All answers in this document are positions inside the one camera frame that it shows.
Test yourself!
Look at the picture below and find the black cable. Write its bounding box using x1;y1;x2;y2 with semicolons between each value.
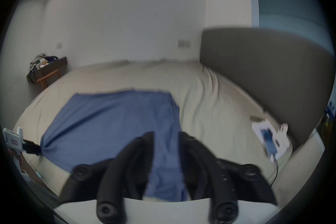
270;157;279;188

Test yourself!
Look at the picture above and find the wooden side table with clutter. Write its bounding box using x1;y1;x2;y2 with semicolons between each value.
26;53;68;90

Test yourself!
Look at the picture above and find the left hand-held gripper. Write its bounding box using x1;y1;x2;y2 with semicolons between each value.
2;126;42;156

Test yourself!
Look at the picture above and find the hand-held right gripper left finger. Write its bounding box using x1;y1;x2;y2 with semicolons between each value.
58;131;155;224

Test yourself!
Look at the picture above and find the white paper card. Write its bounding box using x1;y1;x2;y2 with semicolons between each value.
251;118;293;159

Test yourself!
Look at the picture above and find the blue phone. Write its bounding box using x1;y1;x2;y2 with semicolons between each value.
260;128;278;160

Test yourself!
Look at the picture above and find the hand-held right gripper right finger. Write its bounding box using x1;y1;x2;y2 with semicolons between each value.
178;132;278;223

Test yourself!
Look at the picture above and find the blue shirt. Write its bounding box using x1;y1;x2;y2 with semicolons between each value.
40;90;189;202

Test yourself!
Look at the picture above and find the bed with beige sheet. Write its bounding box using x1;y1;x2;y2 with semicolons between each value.
13;60;326;209

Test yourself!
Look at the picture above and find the grey padded headboard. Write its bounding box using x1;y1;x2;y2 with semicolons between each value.
199;27;336;151

